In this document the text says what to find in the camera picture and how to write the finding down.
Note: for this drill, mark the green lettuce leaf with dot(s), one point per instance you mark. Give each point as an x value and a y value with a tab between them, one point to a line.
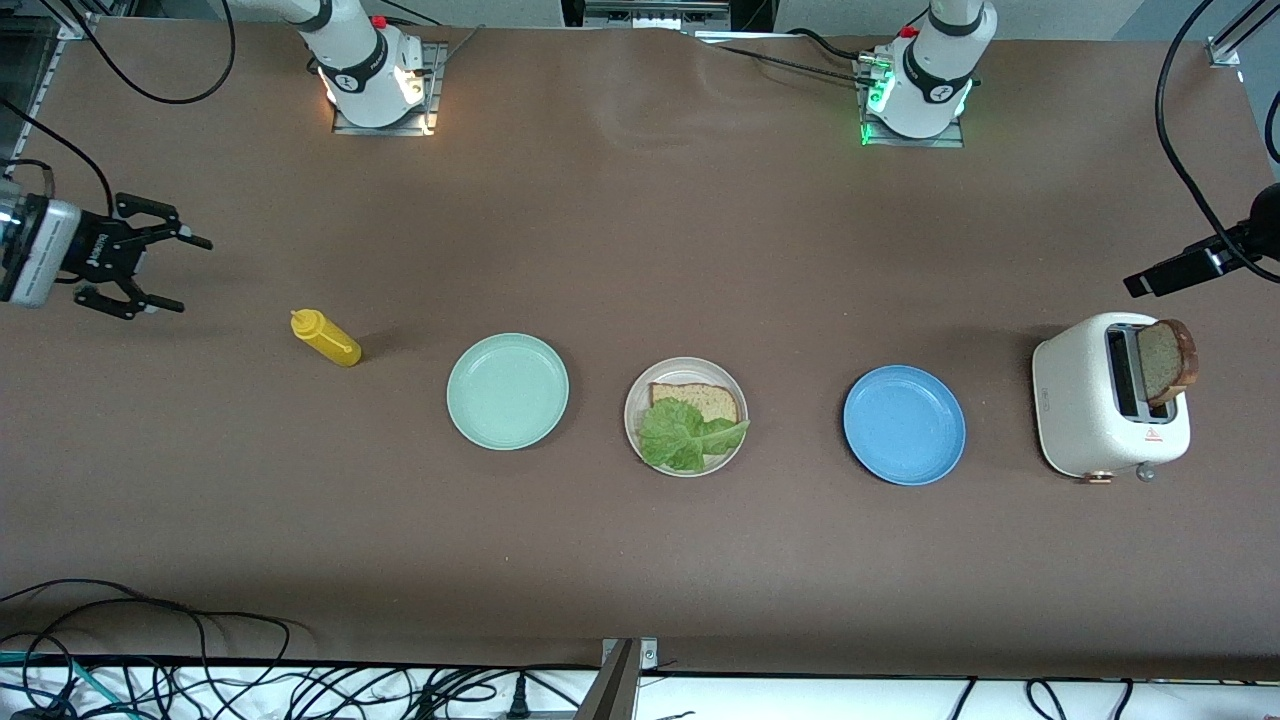
680	435

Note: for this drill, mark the mint green plate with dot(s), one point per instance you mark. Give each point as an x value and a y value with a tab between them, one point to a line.
507	391

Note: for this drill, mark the grey metal edge bracket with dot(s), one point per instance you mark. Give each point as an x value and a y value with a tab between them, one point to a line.
615	690

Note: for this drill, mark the silver metal bracket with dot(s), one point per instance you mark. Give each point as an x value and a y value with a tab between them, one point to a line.
655	15

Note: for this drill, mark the blue plate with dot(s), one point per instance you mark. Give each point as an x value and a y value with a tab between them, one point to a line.
904	425

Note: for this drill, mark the light brown bread slice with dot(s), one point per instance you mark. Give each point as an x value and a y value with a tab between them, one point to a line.
705	398

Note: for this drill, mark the white toaster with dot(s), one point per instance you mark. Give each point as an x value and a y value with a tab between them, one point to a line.
1075	400

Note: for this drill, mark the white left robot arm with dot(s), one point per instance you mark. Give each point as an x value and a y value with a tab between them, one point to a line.
935	70

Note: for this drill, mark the yellow mustard squeeze bottle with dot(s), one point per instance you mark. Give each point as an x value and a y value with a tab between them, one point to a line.
330	342

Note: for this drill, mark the black power plug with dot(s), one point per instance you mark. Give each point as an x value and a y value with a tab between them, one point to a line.
518	703

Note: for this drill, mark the aluminium frame rail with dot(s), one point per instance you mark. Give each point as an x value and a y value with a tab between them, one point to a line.
1222	50
82	25

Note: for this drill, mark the beige plate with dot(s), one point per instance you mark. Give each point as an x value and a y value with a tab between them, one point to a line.
685	367

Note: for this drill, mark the bread slice with dark crust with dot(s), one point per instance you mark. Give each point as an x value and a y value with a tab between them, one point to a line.
1165	360

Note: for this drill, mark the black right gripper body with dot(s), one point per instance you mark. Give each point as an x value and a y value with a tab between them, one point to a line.
98	251

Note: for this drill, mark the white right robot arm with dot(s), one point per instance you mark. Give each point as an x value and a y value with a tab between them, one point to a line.
365	70

